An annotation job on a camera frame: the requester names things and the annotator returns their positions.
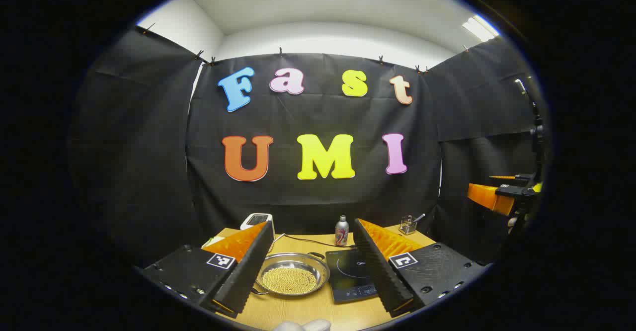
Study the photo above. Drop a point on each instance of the ceiling light panel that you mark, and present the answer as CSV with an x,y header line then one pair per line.
x,y
479,28

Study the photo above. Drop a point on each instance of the white toaster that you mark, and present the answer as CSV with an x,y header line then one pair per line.
x,y
256,219

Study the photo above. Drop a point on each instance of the stainless steel pot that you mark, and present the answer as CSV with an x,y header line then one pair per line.
x,y
320,271

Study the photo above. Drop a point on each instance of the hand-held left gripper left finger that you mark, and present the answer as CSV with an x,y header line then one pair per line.
x,y
246,276

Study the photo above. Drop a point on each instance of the pile of soybeans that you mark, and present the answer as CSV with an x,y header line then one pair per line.
x,y
290,280

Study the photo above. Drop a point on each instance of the silver drink bottle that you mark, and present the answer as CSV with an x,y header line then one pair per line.
x,y
342,234

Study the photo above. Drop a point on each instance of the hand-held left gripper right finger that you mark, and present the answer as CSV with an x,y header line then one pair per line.
x,y
380,276

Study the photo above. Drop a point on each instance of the pale green rectangular plate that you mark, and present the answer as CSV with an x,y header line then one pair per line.
x,y
211,242

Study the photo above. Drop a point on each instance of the metal spoon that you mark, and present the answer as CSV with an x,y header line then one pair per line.
x,y
420,217

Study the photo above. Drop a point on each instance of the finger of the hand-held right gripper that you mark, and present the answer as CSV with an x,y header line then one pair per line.
x,y
502,177
489,197

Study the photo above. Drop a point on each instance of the black induction cooktop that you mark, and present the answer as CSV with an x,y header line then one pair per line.
x,y
348,271

